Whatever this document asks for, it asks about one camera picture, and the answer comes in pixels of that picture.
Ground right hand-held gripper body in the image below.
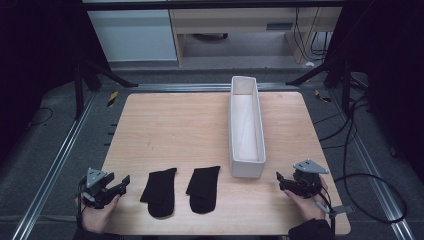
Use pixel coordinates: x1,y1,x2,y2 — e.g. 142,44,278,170
290,158,330,200

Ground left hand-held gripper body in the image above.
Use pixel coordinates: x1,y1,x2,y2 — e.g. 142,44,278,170
78,167,116,210

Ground black sock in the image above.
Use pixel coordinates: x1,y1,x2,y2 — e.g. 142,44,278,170
185,165,222,215
139,167,178,219

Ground person's left hand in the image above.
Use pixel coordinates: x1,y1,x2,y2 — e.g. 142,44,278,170
79,193,122,235

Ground person's right hand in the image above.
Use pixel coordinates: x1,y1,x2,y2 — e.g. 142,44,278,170
283,175,330,222

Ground grey tape piece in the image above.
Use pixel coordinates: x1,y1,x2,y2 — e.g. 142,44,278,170
330,204,355,216

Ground long white storage box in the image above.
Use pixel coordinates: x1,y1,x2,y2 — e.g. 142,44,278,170
227,75,267,179

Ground yellow black tape strip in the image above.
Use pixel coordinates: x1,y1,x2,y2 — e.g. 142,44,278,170
314,89,333,104
106,90,120,108

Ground black metal stand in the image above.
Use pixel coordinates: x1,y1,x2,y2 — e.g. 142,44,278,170
73,59,139,120
285,59,369,116

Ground white cabinet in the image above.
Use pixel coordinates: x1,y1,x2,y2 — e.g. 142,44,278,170
87,9,178,63

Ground left hand-held gripper cable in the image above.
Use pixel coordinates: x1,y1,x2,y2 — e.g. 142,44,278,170
75,181,88,229

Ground hand-held gripper cable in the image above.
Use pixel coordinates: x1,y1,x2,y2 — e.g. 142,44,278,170
75,181,88,229
313,191,337,240

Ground right hand-held gripper cable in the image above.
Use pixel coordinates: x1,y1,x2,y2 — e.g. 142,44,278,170
313,191,337,240

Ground aluminium floor rail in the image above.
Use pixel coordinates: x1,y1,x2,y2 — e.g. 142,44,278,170
11,91,98,240
128,82,301,93
328,90,416,240

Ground black looped floor cable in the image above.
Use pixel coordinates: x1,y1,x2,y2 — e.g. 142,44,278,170
334,172,408,224

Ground thin black floor cable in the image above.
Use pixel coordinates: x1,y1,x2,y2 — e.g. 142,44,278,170
25,106,54,130

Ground black cables under desk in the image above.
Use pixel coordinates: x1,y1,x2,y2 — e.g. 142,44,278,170
293,7,334,63

